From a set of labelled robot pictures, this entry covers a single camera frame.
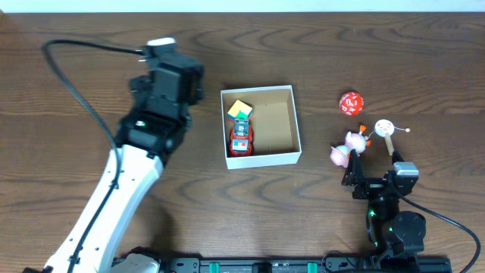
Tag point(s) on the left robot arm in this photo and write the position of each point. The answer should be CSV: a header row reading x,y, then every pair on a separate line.
x,y
145,139

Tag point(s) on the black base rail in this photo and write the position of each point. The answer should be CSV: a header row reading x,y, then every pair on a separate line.
x,y
142,260

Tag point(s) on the white cardboard box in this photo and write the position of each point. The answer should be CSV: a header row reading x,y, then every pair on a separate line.
x,y
274,122

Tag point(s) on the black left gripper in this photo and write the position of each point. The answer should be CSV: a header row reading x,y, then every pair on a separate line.
x,y
195,78

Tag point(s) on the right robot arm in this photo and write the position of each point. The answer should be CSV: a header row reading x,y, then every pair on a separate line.
x,y
398,235

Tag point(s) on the red polyhedral number die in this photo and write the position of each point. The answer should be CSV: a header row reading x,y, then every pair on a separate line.
x,y
351,103

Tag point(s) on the red toy truck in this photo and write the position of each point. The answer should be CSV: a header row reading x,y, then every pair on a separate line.
x,y
241,138

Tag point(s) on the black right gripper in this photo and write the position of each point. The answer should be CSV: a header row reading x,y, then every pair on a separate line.
x,y
370,186

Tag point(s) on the pig face rattle drum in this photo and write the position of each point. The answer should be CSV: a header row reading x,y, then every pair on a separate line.
x,y
385,129

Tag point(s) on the colourful puzzle cube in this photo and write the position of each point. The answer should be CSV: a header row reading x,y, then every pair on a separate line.
x,y
240,110

